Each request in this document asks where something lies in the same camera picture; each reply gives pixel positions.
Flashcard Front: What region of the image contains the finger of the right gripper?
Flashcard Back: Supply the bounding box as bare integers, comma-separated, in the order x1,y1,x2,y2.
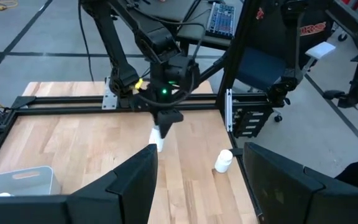
158,121,175,139

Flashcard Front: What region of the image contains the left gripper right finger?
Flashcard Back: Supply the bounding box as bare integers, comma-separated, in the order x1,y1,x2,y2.
242,142,358,224

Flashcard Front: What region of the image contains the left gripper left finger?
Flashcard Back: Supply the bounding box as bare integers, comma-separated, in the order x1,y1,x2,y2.
67,143,159,224

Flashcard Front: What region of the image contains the white plastic basket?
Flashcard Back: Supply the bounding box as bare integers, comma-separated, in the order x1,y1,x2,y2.
0,165,62,198

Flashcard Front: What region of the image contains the black electronics box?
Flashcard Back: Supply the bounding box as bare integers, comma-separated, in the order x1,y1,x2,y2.
232,103,275,139

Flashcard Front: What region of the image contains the grey desk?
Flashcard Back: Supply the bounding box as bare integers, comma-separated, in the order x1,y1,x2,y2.
134,0,239,51

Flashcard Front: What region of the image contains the backlit computer keyboard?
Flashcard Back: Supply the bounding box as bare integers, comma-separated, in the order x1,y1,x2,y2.
204,2,236,40

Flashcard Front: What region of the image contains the black gaming chair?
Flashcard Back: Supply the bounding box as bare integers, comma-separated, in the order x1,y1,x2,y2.
236,0,337,95

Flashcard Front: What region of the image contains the silver metal bracket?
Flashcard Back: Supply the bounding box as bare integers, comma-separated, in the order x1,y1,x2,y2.
224,88,234,133
101,77,119,111

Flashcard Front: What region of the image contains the black table frame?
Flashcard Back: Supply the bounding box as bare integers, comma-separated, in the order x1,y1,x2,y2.
0,0,264,224

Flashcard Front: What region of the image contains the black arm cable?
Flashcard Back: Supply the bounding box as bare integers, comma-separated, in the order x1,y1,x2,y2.
77,0,95,83

